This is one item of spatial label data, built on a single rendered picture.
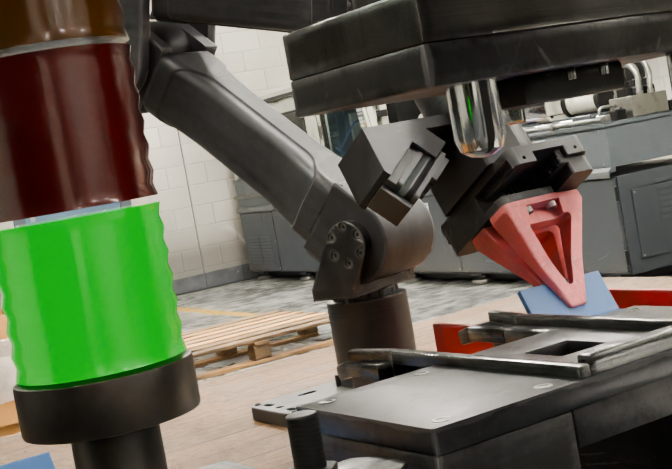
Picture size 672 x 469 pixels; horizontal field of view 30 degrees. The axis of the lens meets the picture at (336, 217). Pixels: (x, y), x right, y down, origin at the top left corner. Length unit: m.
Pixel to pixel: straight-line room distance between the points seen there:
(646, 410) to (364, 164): 0.35
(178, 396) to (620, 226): 7.19
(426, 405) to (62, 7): 0.27
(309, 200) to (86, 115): 0.68
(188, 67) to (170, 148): 11.01
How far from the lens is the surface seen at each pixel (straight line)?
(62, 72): 0.27
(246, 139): 0.98
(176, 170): 12.03
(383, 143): 0.81
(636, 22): 0.53
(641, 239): 7.52
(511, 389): 0.50
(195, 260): 12.07
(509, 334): 0.64
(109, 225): 0.27
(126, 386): 0.27
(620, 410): 0.51
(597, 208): 7.57
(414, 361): 0.59
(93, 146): 0.27
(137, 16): 1.03
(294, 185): 0.95
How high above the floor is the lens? 1.09
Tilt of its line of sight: 3 degrees down
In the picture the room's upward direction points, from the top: 10 degrees counter-clockwise
